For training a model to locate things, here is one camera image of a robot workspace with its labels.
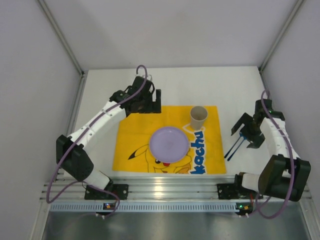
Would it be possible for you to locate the purple plastic plate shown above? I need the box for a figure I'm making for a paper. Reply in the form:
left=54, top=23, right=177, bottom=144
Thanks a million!
left=148, top=126, right=189, bottom=164

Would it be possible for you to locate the beige paper cup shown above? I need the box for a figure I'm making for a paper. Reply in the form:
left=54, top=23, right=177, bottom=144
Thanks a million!
left=190, top=106, right=208, bottom=130

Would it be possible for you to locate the yellow Pikachu placemat cloth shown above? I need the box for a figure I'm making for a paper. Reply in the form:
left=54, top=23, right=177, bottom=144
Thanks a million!
left=112, top=105, right=227, bottom=175

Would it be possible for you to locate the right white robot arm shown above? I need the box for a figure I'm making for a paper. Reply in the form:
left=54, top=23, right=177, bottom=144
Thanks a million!
left=231, top=98, right=311, bottom=202

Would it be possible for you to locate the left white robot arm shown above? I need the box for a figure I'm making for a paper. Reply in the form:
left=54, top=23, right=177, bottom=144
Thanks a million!
left=56, top=76, right=162, bottom=191

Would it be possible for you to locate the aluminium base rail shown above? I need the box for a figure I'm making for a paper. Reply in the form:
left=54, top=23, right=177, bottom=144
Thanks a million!
left=38, top=175, right=312, bottom=213

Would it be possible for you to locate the right aluminium frame post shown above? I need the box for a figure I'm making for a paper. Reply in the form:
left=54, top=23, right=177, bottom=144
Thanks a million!
left=258, top=0, right=306, bottom=74

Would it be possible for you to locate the aluminium frame post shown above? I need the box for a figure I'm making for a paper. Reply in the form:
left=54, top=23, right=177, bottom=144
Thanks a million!
left=36, top=0, right=84, bottom=76
left=258, top=0, right=306, bottom=74

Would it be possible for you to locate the left aluminium frame post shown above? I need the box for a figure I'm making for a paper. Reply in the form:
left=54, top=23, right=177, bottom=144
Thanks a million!
left=36, top=0, right=84, bottom=76

